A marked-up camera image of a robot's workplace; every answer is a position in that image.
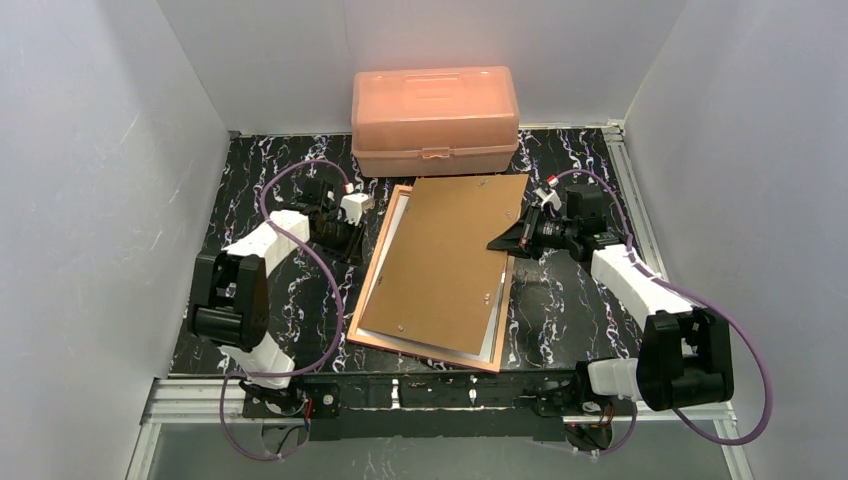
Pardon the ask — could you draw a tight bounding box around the pink wooden picture frame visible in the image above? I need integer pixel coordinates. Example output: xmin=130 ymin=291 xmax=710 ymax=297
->
xmin=346 ymin=184 xmax=517 ymax=374

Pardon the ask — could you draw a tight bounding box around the landscape photo print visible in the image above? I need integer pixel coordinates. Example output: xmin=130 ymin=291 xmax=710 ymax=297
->
xmin=354 ymin=198 xmax=511 ymax=364

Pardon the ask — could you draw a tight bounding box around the brown cardboard backing board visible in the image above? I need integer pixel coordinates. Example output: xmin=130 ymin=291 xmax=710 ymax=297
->
xmin=360 ymin=174 xmax=528 ymax=354

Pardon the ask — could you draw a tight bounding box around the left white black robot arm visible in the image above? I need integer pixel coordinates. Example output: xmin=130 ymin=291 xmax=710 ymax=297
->
xmin=186 ymin=180 xmax=374 ymax=390

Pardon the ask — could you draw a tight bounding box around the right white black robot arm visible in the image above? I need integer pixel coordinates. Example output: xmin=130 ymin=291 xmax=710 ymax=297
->
xmin=487 ymin=185 xmax=734 ymax=411

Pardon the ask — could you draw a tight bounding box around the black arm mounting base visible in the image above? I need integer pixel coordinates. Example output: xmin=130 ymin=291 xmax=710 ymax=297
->
xmin=239 ymin=369 xmax=631 ymax=451

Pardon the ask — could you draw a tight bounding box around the orange plastic storage box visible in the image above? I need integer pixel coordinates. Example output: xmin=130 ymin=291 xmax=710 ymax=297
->
xmin=351 ymin=66 xmax=520 ymax=178

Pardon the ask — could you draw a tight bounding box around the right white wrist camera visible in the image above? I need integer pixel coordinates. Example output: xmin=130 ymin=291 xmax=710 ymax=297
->
xmin=534 ymin=176 xmax=563 ymax=214

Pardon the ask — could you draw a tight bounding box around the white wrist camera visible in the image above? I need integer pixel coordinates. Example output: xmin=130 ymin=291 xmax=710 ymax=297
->
xmin=534 ymin=176 xmax=563 ymax=214
xmin=340 ymin=192 xmax=374 ymax=225

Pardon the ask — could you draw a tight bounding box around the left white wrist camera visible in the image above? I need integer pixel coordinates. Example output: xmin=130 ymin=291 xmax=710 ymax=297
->
xmin=340 ymin=192 xmax=374 ymax=225

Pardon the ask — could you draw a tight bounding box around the aluminium right side rail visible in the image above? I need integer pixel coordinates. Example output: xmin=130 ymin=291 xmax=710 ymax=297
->
xmin=601 ymin=120 xmax=696 ymax=367

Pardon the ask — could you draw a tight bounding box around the aluminium rail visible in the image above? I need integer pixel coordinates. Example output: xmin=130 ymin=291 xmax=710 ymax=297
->
xmin=601 ymin=120 xmax=696 ymax=367
xmin=141 ymin=376 xmax=737 ymax=424

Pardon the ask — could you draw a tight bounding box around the aluminium front rail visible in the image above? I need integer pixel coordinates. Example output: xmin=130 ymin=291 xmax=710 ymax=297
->
xmin=141 ymin=376 xmax=737 ymax=424

